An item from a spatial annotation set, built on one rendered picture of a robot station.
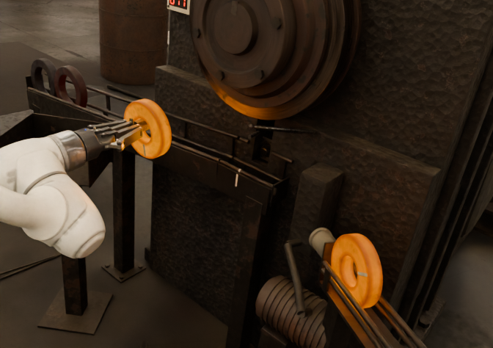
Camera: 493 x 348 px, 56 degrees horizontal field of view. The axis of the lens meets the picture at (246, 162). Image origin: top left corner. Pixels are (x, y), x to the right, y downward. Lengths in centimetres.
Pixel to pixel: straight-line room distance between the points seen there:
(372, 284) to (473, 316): 130
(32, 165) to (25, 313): 99
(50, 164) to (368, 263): 67
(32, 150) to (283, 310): 68
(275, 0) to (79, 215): 59
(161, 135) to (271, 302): 50
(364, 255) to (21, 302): 137
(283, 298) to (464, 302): 123
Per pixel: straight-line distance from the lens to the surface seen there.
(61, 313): 188
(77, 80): 189
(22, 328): 187
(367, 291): 98
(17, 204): 88
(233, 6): 109
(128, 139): 114
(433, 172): 116
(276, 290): 121
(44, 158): 103
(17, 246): 224
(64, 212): 92
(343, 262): 105
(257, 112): 121
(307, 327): 117
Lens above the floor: 133
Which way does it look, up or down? 27 degrees down
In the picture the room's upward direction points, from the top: 8 degrees clockwise
